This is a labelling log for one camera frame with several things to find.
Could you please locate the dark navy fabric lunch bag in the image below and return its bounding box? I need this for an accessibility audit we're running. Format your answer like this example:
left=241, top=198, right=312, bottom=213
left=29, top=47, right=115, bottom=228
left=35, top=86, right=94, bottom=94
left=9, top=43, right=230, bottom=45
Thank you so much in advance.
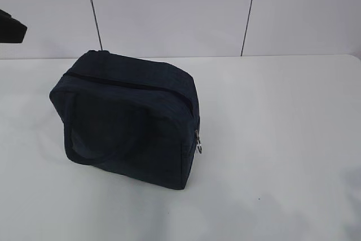
left=49, top=50, right=200, bottom=190

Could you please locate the silver zipper pull ring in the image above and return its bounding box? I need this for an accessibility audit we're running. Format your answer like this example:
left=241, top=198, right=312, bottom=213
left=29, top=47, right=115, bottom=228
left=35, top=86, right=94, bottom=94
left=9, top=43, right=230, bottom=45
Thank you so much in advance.
left=194, top=129, right=204, bottom=155

